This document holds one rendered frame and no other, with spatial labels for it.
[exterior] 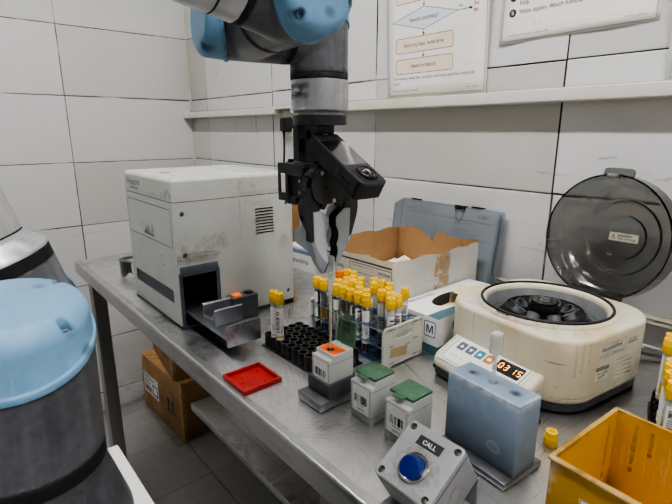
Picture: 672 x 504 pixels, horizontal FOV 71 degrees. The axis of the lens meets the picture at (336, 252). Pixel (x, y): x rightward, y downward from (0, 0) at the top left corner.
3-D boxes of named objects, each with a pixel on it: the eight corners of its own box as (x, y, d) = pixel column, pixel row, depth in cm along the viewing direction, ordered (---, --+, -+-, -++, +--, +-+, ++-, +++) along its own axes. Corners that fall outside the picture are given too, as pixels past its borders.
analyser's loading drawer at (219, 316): (180, 314, 97) (178, 290, 96) (210, 307, 102) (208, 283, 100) (228, 348, 82) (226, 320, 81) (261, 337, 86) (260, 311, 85)
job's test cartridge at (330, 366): (312, 386, 71) (311, 348, 70) (336, 376, 74) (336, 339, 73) (329, 397, 68) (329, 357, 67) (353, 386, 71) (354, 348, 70)
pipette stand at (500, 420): (436, 445, 60) (440, 373, 58) (472, 425, 64) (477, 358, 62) (503, 492, 52) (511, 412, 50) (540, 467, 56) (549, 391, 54)
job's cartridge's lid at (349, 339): (338, 310, 72) (341, 310, 72) (335, 340, 72) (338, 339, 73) (355, 318, 69) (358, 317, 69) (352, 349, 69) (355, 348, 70)
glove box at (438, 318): (393, 337, 91) (394, 290, 89) (466, 308, 106) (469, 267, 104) (445, 360, 82) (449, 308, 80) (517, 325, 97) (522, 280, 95)
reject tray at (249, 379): (222, 378, 76) (222, 374, 76) (259, 365, 80) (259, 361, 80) (244, 396, 71) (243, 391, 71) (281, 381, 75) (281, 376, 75)
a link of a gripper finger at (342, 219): (325, 260, 73) (323, 200, 70) (351, 268, 68) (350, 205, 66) (309, 264, 71) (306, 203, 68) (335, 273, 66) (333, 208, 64)
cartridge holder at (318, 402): (297, 398, 71) (297, 376, 70) (343, 378, 76) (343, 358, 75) (320, 414, 67) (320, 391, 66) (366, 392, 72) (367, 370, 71)
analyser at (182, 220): (135, 294, 115) (121, 169, 108) (236, 273, 133) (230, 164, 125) (188, 334, 93) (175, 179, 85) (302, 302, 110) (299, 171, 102)
